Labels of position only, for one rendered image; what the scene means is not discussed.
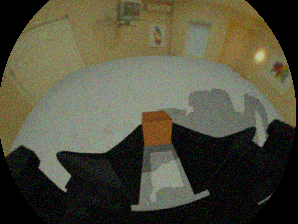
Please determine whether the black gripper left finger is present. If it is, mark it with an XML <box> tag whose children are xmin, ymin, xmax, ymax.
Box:
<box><xmin>56</xmin><ymin>125</ymin><xmax>145</xmax><ymax>205</ymax></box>

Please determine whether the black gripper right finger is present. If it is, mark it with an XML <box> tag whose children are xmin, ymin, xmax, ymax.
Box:
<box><xmin>170</xmin><ymin>123</ymin><xmax>257</xmax><ymax>194</ymax></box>

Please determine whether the orange block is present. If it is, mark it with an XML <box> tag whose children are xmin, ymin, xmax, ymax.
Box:
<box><xmin>142</xmin><ymin>111</ymin><xmax>173</xmax><ymax>145</ymax></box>

